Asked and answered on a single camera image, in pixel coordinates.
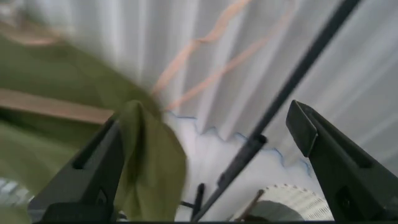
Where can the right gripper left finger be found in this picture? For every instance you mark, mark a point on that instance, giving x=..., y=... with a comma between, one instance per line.
x=87, y=186

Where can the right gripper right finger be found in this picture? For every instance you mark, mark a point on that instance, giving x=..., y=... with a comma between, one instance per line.
x=351, y=174

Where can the green long-sleeved shirt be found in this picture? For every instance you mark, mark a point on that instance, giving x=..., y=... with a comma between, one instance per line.
x=149, y=161

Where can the white laundry basket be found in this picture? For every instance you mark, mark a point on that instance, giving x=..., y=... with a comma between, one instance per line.
x=295, y=196

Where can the black clothes rack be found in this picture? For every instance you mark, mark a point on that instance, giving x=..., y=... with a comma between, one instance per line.
x=280, y=99

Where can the white curtain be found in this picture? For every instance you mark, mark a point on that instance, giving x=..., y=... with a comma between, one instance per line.
x=342, y=77

